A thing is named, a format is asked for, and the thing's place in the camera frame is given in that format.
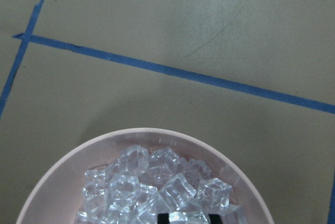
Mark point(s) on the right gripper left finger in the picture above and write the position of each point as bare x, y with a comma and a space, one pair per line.
163, 218

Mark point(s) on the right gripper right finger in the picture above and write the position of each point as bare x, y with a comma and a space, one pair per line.
215, 219

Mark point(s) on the pile of clear ice cubes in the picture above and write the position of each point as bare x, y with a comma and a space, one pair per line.
140, 184

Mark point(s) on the pink bowl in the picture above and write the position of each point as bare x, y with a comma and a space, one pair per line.
58, 195

